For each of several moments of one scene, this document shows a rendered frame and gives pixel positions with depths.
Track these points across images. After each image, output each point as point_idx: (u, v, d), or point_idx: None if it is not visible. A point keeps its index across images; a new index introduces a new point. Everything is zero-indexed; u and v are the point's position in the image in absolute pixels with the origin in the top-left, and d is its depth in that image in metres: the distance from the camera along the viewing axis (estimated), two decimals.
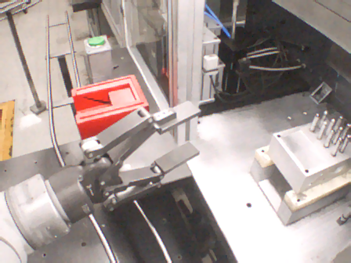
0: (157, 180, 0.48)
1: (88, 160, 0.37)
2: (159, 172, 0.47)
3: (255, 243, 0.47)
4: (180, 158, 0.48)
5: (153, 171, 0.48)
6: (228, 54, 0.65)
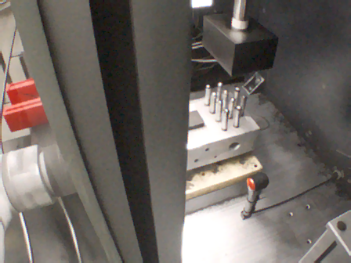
0: None
1: None
2: None
3: None
4: None
5: None
6: None
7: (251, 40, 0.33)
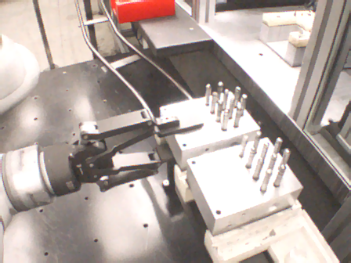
0: (153, 167, 0.48)
1: (83, 141, 0.39)
2: (157, 159, 0.47)
3: (269, 73, 0.58)
4: None
5: (152, 157, 0.48)
6: None
7: None
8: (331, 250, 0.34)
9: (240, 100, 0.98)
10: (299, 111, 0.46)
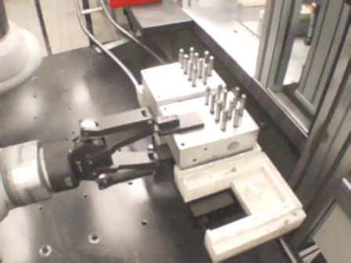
0: (153, 166, 0.48)
1: (83, 138, 0.39)
2: (156, 159, 0.47)
3: (240, 46, 0.65)
4: None
5: (151, 156, 0.48)
6: None
7: None
8: (287, 185, 0.41)
9: (224, 81, 1.06)
10: (262, 72, 0.53)
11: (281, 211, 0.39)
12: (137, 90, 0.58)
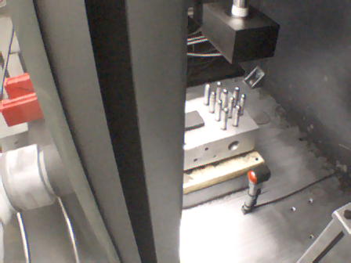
0: None
1: None
2: None
3: None
4: None
5: None
6: None
7: (252, 27, 0.32)
8: None
9: None
10: None
11: None
12: None
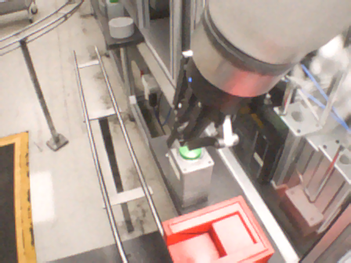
0: (198, 138, 0.42)
1: None
2: None
3: None
4: None
5: (189, 132, 0.42)
6: None
7: None
8: None
9: None
10: None
11: None
12: None
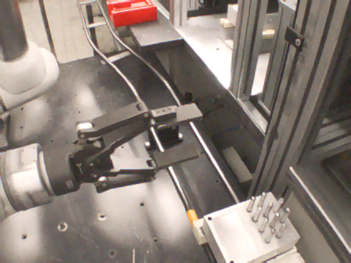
0: (151, 173, 0.49)
1: (81, 140, 0.39)
2: (153, 166, 0.48)
3: (220, 62, 0.81)
4: (178, 157, 0.48)
5: (149, 164, 0.48)
6: None
7: None
8: None
9: (212, 88, 1.22)
10: (233, 85, 0.69)
11: None
12: (195, 227, 0.50)
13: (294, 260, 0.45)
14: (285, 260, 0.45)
